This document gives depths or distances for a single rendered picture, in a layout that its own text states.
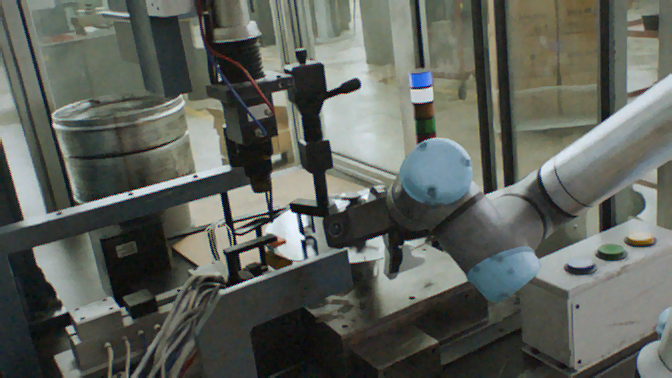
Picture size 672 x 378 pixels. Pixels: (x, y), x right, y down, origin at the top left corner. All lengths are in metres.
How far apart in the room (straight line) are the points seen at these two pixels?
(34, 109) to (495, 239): 1.56
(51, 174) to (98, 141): 0.43
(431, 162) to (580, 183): 0.18
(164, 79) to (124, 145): 0.55
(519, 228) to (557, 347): 0.41
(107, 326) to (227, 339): 0.32
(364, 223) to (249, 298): 0.20
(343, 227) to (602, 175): 0.34
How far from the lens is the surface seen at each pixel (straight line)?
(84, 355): 1.35
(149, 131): 1.80
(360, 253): 1.21
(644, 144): 0.85
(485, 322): 1.36
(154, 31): 1.25
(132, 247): 1.56
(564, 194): 0.90
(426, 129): 1.53
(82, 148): 1.83
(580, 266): 1.22
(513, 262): 0.83
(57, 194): 2.23
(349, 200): 1.30
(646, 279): 1.31
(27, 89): 2.17
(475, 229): 0.83
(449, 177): 0.82
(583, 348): 1.24
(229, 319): 1.06
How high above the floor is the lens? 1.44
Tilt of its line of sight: 18 degrees down
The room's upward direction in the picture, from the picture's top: 7 degrees counter-clockwise
